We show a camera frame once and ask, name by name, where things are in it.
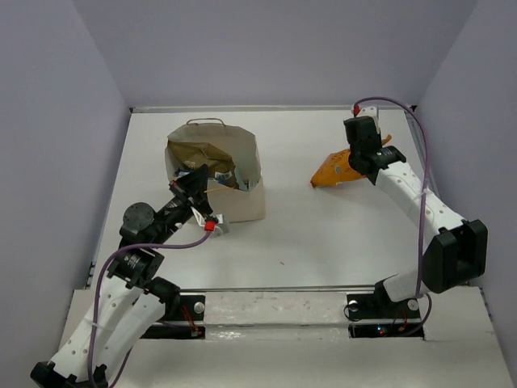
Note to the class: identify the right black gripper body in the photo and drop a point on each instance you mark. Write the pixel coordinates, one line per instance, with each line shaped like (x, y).
(380, 139)

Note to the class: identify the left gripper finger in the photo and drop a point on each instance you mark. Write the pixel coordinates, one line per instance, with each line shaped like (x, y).
(201, 204)
(191, 186)

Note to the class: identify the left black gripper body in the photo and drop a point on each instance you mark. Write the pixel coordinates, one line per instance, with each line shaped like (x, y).
(177, 210)

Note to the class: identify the beige paper bag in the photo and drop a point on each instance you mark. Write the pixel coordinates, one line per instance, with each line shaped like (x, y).
(240, 144)

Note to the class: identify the orange snack packet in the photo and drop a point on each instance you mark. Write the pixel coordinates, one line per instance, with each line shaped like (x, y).
(335, 169)

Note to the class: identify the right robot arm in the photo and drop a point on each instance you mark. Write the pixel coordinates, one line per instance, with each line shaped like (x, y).
(452, 249)

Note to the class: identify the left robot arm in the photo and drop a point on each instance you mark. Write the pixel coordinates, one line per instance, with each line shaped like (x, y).
(129, 296)

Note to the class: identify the brown snack packet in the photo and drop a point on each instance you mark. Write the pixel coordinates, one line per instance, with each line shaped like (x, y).
(200, 153)

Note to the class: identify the blue snack packet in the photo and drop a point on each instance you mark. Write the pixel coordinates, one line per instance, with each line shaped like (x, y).
(228, 176)

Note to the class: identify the white front board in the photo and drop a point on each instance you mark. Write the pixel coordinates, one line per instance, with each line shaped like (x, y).
(301, 338)

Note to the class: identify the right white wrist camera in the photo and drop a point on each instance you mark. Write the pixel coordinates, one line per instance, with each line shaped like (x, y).
(371, 111)

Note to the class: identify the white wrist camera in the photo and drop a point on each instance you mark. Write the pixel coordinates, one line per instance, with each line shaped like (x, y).
(215, 224)
(371, 111)

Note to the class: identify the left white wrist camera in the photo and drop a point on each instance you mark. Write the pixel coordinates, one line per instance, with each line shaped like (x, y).
(215, 224)

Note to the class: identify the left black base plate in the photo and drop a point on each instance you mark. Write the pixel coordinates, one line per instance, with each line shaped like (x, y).
(185, 322)

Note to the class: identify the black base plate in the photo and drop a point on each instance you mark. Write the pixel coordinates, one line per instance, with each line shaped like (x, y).
(185, 322)
(366, 321)

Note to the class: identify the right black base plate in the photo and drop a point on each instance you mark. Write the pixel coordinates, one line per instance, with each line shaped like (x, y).
(366, 321)

